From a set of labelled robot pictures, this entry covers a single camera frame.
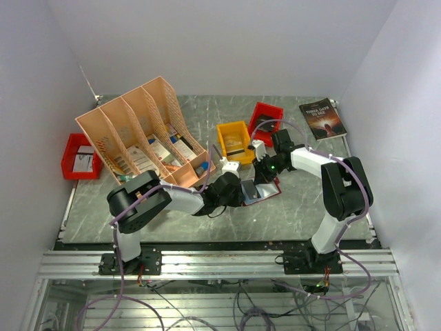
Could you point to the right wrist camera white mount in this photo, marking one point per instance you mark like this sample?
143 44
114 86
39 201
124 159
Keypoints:
259 149

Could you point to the red bin with cards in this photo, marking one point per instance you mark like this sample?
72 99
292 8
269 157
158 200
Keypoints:
265 113

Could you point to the aluminium mounting rail frame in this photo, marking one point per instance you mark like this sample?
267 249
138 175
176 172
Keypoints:
83 264

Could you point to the black credit card stack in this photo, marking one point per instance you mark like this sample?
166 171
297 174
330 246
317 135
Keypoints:
266 123

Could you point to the yellow plastic bin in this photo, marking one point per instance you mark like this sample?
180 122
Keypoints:
235 135

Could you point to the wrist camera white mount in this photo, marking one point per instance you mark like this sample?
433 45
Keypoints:
259 149
230 166

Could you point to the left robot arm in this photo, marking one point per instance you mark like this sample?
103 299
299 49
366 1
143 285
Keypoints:
135 203

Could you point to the red bin at left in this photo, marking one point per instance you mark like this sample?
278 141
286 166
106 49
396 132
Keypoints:
76 140

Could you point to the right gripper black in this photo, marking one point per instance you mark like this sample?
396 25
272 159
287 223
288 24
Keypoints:
260 175

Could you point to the red card holder wallet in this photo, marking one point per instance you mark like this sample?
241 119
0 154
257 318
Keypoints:
266 190

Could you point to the single black credit card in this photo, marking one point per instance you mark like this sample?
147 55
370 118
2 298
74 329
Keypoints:
250 191

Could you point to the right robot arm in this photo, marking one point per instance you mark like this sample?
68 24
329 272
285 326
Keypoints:
346 195

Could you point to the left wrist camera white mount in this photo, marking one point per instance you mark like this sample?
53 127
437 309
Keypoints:
230 166

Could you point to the white cards in left bin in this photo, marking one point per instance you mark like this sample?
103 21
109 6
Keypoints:
84 159

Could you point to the pink file organizer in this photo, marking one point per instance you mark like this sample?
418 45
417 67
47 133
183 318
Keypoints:
142 130

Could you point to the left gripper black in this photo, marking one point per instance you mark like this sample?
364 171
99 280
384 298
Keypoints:
238 201

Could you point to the blue capped tube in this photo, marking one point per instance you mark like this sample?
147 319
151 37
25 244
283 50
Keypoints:
202 169

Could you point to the dark paperback book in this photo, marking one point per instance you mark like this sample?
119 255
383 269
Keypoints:
323 119

